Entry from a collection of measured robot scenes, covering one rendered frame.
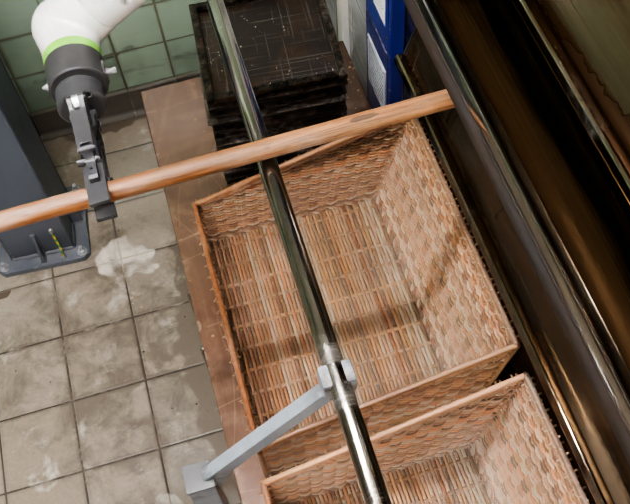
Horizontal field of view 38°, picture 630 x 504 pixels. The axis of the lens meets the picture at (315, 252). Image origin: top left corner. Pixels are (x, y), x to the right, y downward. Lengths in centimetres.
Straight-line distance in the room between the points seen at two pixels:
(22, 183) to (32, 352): 48
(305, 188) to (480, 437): 62
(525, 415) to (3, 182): 151
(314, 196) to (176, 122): 44
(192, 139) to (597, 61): 130
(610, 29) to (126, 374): 181
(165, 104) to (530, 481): 124
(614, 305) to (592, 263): 5
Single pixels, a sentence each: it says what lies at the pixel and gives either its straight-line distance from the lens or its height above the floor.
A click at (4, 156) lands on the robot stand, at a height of 47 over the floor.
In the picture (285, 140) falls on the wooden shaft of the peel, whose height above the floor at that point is 121.
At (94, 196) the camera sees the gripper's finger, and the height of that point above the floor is 121.
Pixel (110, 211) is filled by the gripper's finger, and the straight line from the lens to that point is 135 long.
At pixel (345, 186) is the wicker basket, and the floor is 66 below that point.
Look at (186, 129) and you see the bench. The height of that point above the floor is 58.
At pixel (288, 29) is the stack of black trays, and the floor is 87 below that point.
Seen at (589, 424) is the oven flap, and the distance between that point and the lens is 141.
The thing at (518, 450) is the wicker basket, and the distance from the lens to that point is 162.
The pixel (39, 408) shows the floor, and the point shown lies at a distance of 258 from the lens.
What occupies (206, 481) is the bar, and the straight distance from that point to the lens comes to 138.
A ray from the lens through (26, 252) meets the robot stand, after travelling 278.
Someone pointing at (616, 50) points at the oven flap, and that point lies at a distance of 104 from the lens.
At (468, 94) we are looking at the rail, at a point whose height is 144.
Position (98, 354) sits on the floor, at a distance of 260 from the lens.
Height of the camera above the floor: 225
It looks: 58 degrees down
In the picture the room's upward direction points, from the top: 7 degrees counter-clockwise
